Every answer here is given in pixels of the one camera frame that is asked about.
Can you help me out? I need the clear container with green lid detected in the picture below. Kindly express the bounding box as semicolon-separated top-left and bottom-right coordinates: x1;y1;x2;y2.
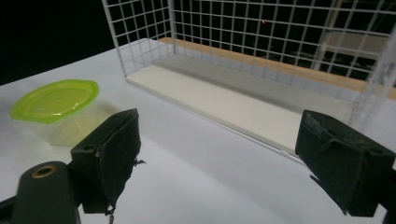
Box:
8;78;104;147

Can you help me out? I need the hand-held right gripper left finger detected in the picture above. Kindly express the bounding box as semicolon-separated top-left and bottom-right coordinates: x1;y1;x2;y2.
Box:
70;107;147;217

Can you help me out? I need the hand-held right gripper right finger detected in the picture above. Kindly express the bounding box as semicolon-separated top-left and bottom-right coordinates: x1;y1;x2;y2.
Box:
294;109;396;218

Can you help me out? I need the white wire mesh shelf rack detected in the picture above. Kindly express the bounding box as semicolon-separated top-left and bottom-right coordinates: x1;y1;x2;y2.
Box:
101;0;396;164

